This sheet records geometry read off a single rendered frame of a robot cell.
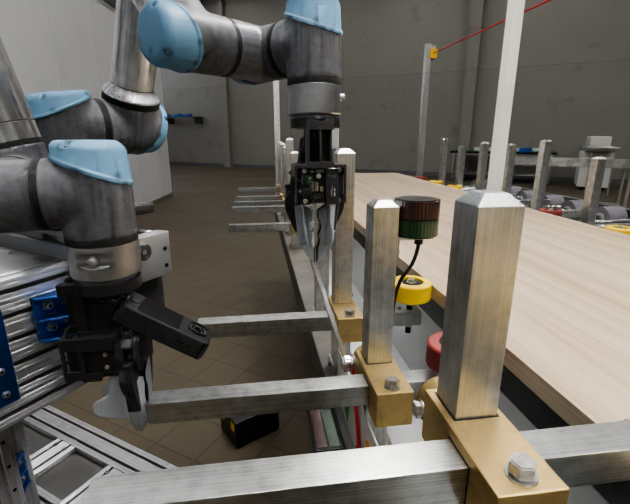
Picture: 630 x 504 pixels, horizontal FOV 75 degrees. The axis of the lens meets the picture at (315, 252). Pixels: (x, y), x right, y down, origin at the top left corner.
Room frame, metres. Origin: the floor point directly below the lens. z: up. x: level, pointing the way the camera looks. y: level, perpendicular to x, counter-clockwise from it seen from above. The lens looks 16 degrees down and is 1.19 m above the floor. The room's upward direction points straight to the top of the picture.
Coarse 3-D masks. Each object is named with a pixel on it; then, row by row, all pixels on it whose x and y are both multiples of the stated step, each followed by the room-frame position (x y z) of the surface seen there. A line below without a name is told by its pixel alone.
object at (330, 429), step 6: (324, 414) 0.63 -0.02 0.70; (330, 414) 0.63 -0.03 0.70; (324, 420) 0.62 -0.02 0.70; (330, 420) 0.62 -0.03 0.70; (330, 426) 0.60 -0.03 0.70; (330, 432) 0.59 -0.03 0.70; (336, 432) 0.59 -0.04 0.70; (330, 438) 0.57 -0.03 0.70; (336, 438) 0.57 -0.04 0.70; (330, 444) 0.56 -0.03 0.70; (336, 444) 0.56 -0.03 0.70
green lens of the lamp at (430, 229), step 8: (400, 224) 0.53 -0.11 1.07; (408, 224) 0.52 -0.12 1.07; (416, 224) 0.52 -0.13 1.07; (424, 224) 0.52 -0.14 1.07; (432, 224) 0.52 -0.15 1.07; (400, 232) 0.53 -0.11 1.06; (408, 232) 0.52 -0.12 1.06; (416, 232) 0.52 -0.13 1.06; (424, 232) 0.52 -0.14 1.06; (432, 232) 0.52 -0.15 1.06
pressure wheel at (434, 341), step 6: (432, 336) 0.54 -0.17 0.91; (438, 336) 0.54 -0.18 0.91; (432, 342) 0.52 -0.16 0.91; (438, 342) 0.52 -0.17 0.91; (426, 348) 0.53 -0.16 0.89; (432, 348) 0.51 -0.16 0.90; (438, 348) 0.50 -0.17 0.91; (426, 354) 0.52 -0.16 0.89; (432, 354) 0.50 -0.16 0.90; (438, 354) 0.49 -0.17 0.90; (426, 360) 0.52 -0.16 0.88; (432, 360) 0.50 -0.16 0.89; (438, 360) 0.49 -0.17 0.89; (432, 366) 0.50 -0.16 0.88; (438, 366) 0.49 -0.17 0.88; (438, 372) 0.49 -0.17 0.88
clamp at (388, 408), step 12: (360, 348) 0.58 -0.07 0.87; (360, 360) 0.53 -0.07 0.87; (360, 372) 0.53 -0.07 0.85; (372, 372) 0.50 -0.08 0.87; (384, 372) 0.50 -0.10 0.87; (396, 372) 0.50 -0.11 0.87; (372, 384) 0.47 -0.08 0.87; (408, 384) 0.47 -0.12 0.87; (372, 396) 0.47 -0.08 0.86; (384, 396) 0.45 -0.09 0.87; (396, 396) 0.45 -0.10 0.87; (408, 396) 0.46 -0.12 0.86; (372, 408) 0.47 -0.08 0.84; (384, 408) 0.45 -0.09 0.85; (396, 408) 0.45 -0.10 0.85; (408, 408) 0.46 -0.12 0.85; (372, 420) 0.46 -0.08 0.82; (384, 420) 0.45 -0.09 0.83; (396, 420) 0.45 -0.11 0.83; (408, 420) 0.46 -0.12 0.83
